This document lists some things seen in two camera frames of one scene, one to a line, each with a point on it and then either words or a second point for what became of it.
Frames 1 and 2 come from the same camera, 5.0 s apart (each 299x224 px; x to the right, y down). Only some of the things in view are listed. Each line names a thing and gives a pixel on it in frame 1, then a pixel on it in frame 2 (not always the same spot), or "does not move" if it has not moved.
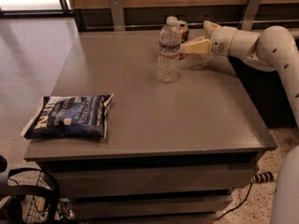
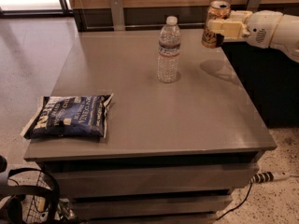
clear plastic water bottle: (168, 60) does not move
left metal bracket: (117, 10) does not move
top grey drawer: (152, 176) does not move
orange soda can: (183, 26) → (218, 9)
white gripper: (221, 41) → (260, 28)
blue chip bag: (69, 117) does not move
